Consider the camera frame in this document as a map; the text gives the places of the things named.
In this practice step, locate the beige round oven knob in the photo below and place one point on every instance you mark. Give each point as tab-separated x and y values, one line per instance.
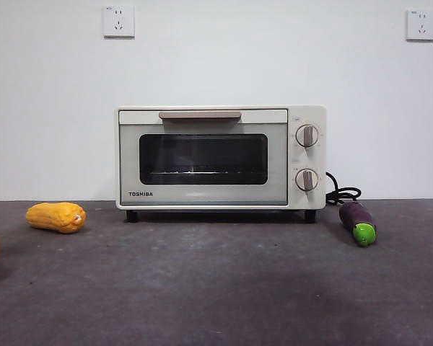
307	136
306	179

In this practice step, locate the cream white toaster oven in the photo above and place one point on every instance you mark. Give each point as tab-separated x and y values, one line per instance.
310	158

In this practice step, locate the purple toy eggplant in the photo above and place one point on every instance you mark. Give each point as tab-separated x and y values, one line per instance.
355	218

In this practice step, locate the yellow toy corn cob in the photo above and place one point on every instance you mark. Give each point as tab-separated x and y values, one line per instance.
52	217

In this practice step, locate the white wall socket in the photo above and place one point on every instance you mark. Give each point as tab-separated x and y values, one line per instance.
118	21
420	25

